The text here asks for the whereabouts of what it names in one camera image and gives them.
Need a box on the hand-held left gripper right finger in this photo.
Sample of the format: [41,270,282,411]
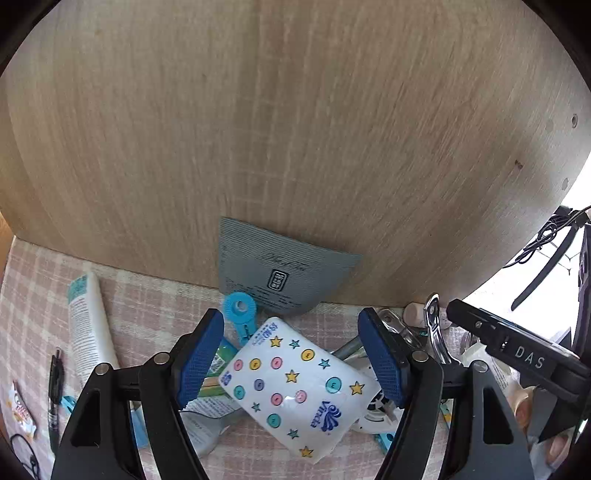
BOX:
[358,307,537,480]

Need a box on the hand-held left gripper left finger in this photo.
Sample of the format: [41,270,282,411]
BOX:
[51,308,227,480]

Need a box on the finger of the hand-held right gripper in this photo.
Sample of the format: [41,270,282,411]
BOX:
[445,298,509,344]

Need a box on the blue tape dispenser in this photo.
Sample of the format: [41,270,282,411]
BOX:
[222,292,257,347]

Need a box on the button star print tissue packet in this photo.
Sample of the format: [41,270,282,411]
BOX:
[218,316,376,465]

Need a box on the person's right hand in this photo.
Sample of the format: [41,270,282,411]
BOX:
[512,388,575,468]

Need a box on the green label packet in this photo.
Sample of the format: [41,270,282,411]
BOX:
[185,339,245,418]

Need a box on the metal nail clipper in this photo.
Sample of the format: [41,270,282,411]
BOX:
[422,293,458,367]

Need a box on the wooden cork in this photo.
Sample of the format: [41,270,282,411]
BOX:
[403,302,428,328]

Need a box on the pink checkered tablecloth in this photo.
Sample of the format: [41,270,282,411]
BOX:
[0,235,546,480]

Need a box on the blue sachet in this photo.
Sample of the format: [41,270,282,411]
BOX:
[128,401,151,449]

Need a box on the black tripod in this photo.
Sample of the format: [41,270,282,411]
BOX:
[510,205,591,312]

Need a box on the white cream tube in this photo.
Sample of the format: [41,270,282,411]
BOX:
[67,271,122,372]

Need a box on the grey ribbed paper packet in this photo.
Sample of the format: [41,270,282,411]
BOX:
[218,217,363,317]

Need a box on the black pen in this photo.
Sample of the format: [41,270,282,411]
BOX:
[47,347,65,455]

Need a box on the coffee sachet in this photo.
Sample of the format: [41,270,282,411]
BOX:
[7,381,38,439]

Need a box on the large wooden board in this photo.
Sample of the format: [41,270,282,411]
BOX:
[0,0,591,319]

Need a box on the thin black cable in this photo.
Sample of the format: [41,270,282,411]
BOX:
[9,433,42,480]

